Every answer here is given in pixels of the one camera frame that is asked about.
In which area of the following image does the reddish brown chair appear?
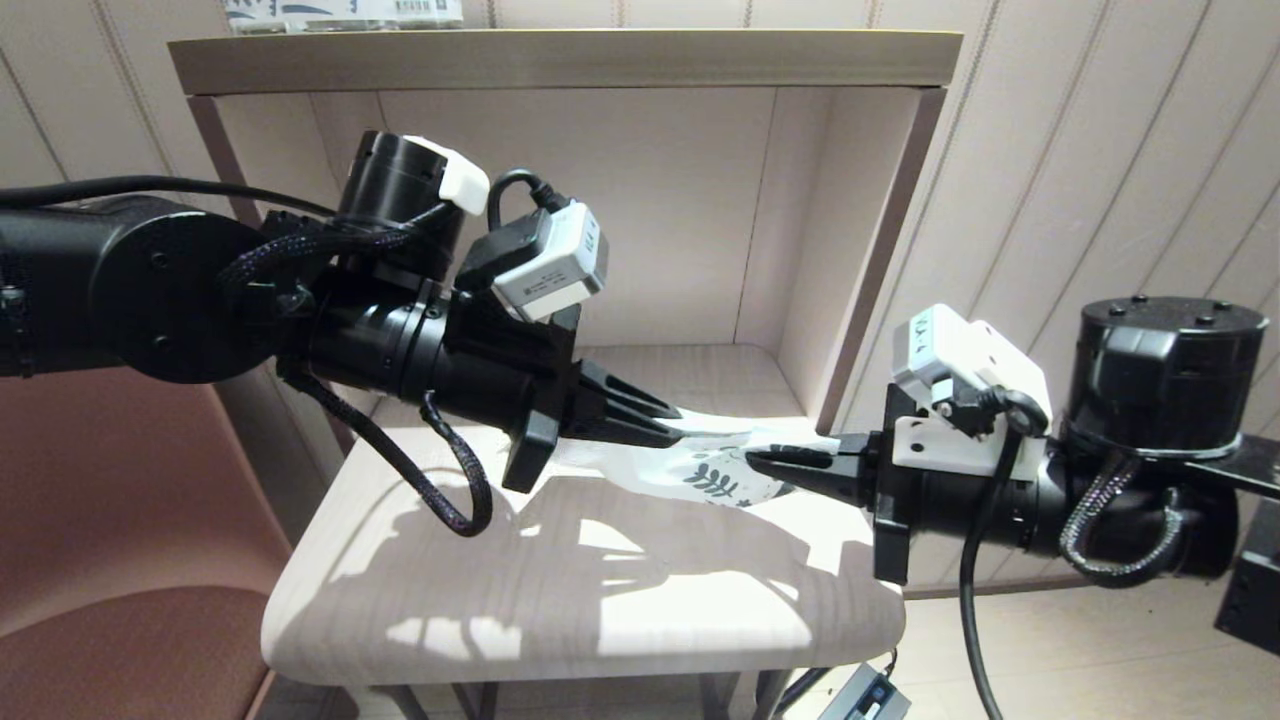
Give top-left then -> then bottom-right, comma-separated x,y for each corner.
0,365 -> 301,720

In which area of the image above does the light wooden desk with shelf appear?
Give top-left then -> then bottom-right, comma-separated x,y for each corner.
167,28 -> 967,720

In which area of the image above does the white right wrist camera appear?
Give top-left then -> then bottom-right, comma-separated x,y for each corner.
889,304 -> 1054,479

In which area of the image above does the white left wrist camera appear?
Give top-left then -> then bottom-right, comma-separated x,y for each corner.
455,200 -> 611,324

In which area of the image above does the braided black right arm cable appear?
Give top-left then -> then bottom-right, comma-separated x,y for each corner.
1057,452 -> 1187,590

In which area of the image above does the patterned package with barcode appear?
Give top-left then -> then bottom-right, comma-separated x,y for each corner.
224,0 -> 465,31

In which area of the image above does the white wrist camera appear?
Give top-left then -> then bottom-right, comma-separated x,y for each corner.
889,304 -> 1054,479
455,200 -> 611,324

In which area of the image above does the black left camera cable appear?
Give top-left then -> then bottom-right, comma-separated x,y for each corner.
0,168 -> 561,233

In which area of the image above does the braided black arm cable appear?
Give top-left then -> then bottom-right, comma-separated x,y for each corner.
215,222 -> 495,539
1057,452 -> 1187,590

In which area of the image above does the braided black left arm cable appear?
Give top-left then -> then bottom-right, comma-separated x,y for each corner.
215,222 -> 495,539

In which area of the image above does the white floral plastic bag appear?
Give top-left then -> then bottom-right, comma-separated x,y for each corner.
556,404 -> 843,510

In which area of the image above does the smooth black camera cable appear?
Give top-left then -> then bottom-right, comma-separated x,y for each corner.
957,388 -> 1051,720

